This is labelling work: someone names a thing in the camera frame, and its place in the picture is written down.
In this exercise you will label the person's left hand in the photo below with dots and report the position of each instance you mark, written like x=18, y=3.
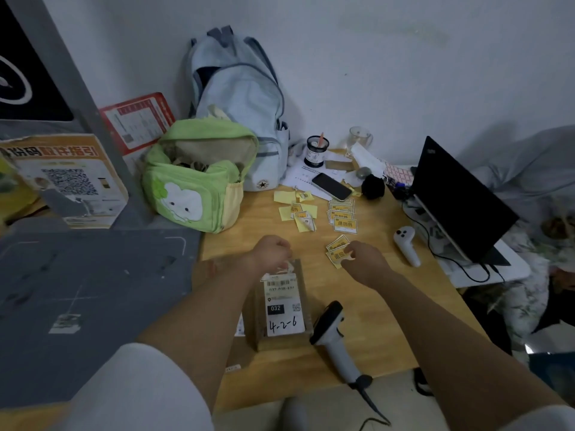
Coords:
x=271, y=253

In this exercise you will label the person's right hand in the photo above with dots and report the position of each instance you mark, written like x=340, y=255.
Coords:
x=370, y=264

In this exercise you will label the stack of yellow stickers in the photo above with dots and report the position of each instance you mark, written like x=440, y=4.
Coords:
x=345, y=225

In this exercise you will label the brown cardboard parcel with label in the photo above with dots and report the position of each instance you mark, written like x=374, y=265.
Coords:
x=287, y=309

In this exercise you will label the white and black barcode scanner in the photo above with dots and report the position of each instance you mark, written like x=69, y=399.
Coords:
x=334, y=336

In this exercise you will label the person's left forearm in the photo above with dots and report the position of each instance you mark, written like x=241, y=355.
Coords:
x=202, y=327

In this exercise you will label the person's right forearm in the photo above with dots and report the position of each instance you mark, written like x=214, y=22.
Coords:
x=458, y=336

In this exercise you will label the white handheld device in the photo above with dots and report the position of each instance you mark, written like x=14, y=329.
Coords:
x=406, y=244

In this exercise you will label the black round pouch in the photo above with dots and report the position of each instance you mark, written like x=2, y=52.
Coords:
x=373, y=187

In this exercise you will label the white paper sheet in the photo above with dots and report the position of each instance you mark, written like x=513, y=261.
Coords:
x=301, y=177

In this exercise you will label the black smartphone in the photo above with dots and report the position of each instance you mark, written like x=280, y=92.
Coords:
x=331, y=186

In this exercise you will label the red grid sticker sheet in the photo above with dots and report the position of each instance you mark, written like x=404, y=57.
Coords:
x=400, y=174

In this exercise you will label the green plush backpack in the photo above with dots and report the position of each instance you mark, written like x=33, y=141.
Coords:
x=188, y=197

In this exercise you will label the brown card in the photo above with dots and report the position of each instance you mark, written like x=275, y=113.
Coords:
x=338, y=166

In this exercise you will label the black and white pen cup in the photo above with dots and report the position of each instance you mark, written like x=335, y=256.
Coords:
x=316, y=152

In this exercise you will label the black laptop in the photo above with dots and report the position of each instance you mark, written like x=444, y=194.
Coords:
x=462, y=201

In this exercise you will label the clear glass cup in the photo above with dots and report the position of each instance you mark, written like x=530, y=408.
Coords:
x=359, y=136

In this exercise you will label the grey parcel scanning kiosk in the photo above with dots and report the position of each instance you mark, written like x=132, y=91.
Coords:
x=112, y=273

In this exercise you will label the light blue backpack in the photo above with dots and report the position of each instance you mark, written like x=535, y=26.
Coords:
x=238, y=89

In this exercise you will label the grey floral bedding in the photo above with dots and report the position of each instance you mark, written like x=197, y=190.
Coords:
x=534, y=175

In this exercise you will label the red and white sign board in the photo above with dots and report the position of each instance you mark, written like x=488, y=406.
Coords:
x=135, y=121

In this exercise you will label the orange and white instruction sign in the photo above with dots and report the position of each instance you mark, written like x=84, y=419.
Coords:
x=72, y=184

